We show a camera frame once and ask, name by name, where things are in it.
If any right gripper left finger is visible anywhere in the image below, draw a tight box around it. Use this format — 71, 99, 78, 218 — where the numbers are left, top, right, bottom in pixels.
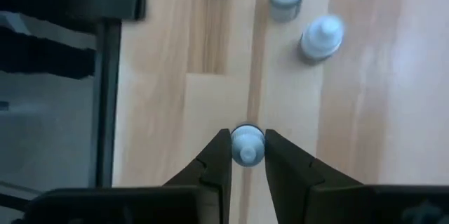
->
163, 128, 234, 224

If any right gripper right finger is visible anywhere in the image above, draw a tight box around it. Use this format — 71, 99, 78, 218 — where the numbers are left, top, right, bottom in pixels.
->
264, 128, 366, 224

